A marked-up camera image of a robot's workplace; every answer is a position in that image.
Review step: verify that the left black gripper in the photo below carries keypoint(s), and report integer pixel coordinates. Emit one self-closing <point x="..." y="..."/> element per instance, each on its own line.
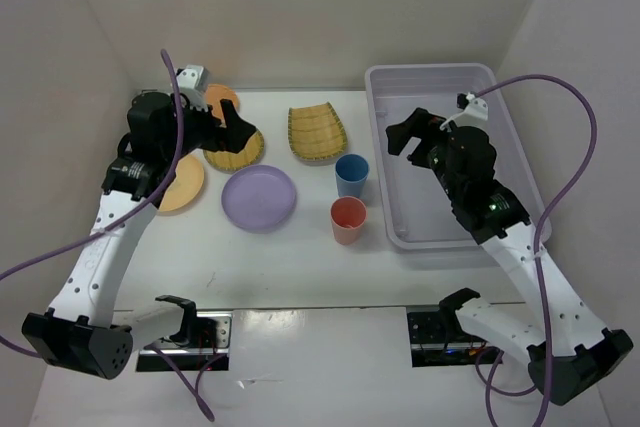
<point x="233" y="137"/>

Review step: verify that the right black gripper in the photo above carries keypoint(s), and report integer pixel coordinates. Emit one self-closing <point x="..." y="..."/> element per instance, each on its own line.
<point x="418" y="124"/>

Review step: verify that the round bamboo green-rim tray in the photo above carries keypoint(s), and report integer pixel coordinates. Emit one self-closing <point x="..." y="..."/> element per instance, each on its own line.
<point x="232" y="162"/>

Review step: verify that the orange round woven tray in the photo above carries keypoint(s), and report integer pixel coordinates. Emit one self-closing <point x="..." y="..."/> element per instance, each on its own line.
<point x="215" y="93"/>

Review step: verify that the yellow bear plate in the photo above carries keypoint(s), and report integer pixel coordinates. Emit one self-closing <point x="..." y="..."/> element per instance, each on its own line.
<point x="188" y="182"/>

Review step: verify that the purple plastic plate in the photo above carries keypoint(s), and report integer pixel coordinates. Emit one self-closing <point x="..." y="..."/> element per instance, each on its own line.
<point x="258" y="198"/>

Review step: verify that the blue plastic cup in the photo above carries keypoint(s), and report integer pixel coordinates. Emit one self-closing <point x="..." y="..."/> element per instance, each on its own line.
<point x="351" y="172"/>

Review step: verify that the salmon pink plastic cup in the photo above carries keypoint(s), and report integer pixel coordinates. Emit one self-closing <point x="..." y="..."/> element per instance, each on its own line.
<point x="348" y="215"/>

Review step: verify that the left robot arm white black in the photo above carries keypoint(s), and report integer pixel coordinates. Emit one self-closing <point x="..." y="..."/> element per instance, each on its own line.
<point x="77" y="331"/>

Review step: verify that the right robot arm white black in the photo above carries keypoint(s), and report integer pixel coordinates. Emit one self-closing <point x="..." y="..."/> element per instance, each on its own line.
<point x="568" y="349"/>

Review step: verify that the clear lavender plastic bin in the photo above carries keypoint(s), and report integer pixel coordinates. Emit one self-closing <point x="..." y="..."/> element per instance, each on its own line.
<point x="418" y="215"/>

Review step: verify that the scoop-shaped bamboo tray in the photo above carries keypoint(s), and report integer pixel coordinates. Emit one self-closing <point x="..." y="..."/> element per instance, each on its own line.
<point x="316" y="133"/>

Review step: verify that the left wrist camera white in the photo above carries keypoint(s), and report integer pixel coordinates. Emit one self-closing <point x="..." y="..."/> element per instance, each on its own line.
<point x="193" y="81"/>

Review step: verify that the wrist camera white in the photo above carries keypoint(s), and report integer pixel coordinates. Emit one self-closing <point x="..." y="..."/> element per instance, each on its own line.
<point x="472" y="106"/>
<point x="193" y="81"/>

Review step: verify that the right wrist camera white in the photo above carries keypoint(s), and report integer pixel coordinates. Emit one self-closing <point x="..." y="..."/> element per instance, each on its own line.
<point x="472" y="106"/>

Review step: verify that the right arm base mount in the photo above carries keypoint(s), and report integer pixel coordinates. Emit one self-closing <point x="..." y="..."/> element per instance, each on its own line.
<point x="433" y="344"/>

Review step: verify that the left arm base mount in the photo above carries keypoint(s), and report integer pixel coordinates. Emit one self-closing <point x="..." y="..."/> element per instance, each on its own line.
<point x="212" y="340"/>

